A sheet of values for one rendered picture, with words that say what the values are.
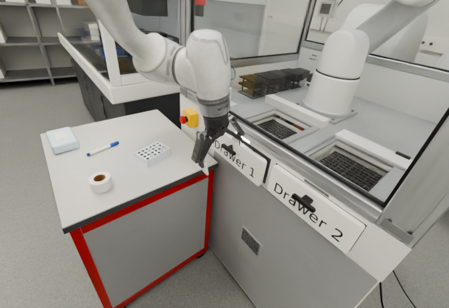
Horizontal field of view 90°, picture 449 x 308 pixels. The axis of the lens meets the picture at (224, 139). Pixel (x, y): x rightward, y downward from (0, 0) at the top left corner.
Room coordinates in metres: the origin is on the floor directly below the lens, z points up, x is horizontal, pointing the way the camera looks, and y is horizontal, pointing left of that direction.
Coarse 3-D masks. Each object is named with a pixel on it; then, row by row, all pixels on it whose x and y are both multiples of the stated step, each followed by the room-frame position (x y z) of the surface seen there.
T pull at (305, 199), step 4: (292, 196) 0.47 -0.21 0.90; (296, 196) 0.47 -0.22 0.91; (304, 196) 0.47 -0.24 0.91; (308, 196) 0.47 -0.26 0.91; (296, 200) 0.46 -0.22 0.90; (300, 200) 0.45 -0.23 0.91; (304, 200) 0.45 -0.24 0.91; (308, 200) 0.46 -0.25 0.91; (312, 200) 0.46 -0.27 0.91; (304, 204) 0.44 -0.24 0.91; (308, 204) 0.44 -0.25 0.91; (308, 208) 0.43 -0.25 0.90; (312, 208) 0.43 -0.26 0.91; (312, 212) 0.42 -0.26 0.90
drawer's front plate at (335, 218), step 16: (272, 176) 0.57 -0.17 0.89; (288, 176) 0.53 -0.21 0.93; (272, 192) 0.56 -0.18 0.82; (288, 192) 0.52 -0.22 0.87; (304, 192) 0.49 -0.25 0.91; (320, 208) 0.44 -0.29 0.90; (336, 208) 0.42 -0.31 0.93; (336, 224) 0.40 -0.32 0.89; (352, 224) 0.38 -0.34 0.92; (352, 240) 0.37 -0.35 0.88
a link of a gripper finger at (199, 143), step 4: (196, 132) 0.56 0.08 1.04; (196, 136) 0.56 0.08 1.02; (200, 136) 0.54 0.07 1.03; (196, 140) 0.55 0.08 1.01; (200, 140) 0.54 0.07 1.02; (196, 144) 0.55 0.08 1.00; (200, 144) 0.54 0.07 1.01; (196, 148) 0.54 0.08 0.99; (200, 148) 0.54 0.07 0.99; (192, 152) 0.55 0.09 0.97; (196, 152) 0.54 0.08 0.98; (200, 152) 0.54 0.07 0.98; (192, 156) 0.55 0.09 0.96; (196, 156) 0.53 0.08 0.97; (196, 160) 0.53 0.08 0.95
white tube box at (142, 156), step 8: (152, 144) 0.81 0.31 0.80; (160, 144) 0.82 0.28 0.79; (136, 152) 0.74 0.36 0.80; (144, 152) 0.75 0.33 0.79; (152, 152) 0.76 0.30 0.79; (160, 152) 0.76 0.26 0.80; (168, 152) 0.79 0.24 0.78; (144, 160) 0.70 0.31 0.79; (152, 160) 0.72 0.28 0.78; (160, 160) 0.75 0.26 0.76
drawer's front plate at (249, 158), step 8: (224, 136) 0.74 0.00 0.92; (232, 136) 0.73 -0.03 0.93; (216, 144) 0.77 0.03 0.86; (224, 152) 0.73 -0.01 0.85; (240, 152) 0.67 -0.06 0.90; (248, 152) 0.64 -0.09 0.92; (232, 160) 0.70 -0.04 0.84; (240, 160) 0.67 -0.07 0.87; (248, 160) 0.64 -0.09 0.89; (256, 160) 0.61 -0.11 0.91; (264, 160) 0.60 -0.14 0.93; (240, 168) 0.66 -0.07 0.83; (248, 168) 0.63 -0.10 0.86; (256, 168) 0.61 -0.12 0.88; (264, 168) 0.59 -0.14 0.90; (248, 176) 0.63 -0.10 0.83; (256, 176) 0.60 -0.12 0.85; (256, 184) 0.60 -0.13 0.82
